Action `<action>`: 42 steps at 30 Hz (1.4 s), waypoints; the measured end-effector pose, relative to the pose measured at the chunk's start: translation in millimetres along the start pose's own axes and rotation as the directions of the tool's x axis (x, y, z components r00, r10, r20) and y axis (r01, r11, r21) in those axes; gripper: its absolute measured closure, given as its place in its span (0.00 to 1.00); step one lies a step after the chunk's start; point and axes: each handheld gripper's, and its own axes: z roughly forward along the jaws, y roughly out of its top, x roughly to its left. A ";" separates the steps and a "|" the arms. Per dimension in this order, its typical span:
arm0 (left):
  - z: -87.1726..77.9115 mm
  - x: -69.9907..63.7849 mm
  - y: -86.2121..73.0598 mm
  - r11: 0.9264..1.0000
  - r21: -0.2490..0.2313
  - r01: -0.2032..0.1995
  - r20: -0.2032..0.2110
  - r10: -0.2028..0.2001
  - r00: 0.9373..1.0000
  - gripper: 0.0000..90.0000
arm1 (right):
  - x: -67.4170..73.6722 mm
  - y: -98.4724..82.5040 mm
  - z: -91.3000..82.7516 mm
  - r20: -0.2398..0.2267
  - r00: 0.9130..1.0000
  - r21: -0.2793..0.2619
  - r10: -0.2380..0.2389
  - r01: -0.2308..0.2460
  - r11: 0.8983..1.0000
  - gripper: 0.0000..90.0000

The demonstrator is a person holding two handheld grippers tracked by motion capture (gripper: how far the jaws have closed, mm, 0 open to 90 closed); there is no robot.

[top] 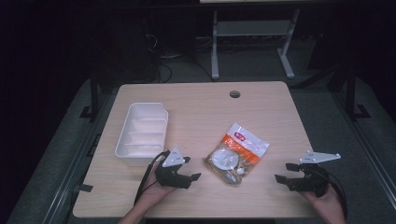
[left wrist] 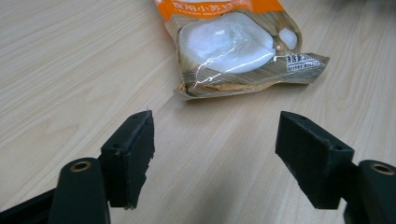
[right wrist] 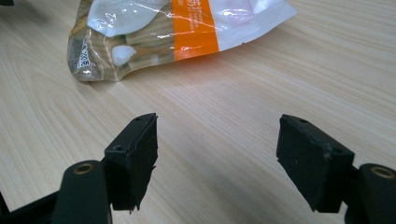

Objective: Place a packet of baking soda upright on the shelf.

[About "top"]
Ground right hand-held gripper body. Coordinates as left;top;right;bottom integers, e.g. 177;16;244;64
286;150;342;199

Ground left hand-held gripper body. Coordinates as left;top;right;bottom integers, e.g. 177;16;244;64
154;146;191;190

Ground person's left hand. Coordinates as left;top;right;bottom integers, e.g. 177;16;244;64
137;169;179;207

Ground person's right hand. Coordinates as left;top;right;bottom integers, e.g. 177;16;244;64
298;186;344;216

